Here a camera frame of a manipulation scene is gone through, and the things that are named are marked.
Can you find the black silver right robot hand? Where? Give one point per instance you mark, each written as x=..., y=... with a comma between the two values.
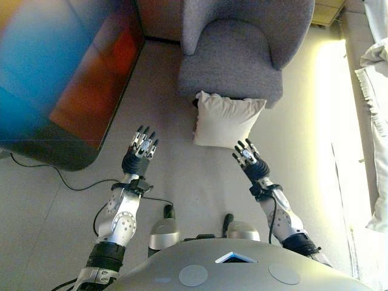
x=256, y=169

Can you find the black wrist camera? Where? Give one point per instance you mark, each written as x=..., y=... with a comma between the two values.
x=142, y=185
x=256, y=191

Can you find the glossy colourful screen panel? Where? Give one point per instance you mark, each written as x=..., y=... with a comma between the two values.
x=54, y=69

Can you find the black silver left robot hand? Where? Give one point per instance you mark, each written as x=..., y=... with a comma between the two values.
x=136, y=165

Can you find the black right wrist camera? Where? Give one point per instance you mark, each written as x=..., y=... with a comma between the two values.
x=256, y=191

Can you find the grey fabric armchair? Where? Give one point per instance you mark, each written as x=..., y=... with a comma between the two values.
x=233, y=51

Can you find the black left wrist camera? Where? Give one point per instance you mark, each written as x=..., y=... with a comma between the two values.
x=142, y=185

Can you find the white square cushion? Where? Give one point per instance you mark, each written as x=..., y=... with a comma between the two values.
x=224, y=121

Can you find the white crumpled bedding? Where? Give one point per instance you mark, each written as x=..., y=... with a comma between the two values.
x=377, y=51

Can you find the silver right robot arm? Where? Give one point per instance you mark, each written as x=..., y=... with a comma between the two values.
x=288, y=221

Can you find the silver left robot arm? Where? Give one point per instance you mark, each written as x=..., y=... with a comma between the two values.
x=121, y=221

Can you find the silver robot torso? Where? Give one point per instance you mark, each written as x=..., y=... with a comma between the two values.
x=242, y=272

